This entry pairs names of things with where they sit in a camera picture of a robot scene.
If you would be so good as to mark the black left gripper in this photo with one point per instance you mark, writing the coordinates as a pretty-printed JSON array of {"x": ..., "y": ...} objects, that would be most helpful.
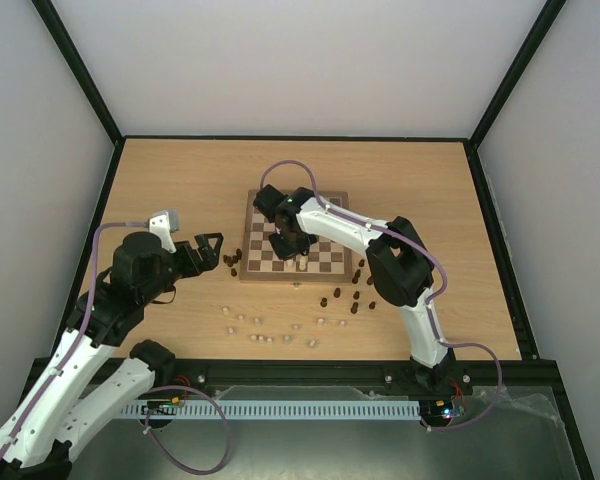
[{"x": 210, "y": 259}]

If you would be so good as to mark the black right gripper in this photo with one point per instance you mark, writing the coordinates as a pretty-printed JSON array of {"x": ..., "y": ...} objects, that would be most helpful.
[{"x": 285, "y": 246}]

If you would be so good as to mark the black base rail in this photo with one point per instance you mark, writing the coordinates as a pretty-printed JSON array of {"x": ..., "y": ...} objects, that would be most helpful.
[{"x": 386, "y": 377}]

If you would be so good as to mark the black frame post left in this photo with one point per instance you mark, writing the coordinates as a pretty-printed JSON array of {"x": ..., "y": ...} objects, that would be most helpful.
[{"x": 71, "y": 55}]

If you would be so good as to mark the white slotted cable duct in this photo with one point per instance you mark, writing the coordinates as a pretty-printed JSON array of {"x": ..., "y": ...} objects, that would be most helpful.
[{"x": 234, "y": 410}]

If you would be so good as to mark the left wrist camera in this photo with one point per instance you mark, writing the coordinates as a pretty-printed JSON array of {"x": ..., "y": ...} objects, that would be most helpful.
[{"x": 164, "y": 223}]

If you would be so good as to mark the wooden chess board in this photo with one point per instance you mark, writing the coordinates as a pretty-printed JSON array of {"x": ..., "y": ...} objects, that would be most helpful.
[{"x": 327, "y": 261}]

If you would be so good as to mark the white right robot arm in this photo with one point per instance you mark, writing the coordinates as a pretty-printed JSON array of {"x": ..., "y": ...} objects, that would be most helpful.
[{"x": 401, "y": 268}]

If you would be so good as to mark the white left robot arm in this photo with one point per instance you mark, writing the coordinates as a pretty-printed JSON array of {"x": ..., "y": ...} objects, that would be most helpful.
[{"x": 56, "y": 419}]

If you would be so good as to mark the black frame post right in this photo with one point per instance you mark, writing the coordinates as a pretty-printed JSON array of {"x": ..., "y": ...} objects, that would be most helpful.
[{"x": 526, "y": 52}]

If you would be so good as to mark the black frame post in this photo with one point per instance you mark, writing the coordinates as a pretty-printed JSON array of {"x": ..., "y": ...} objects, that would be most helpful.
[
  {"x": 71, "y": 55},
  {"x": 526, "y": 52}
]

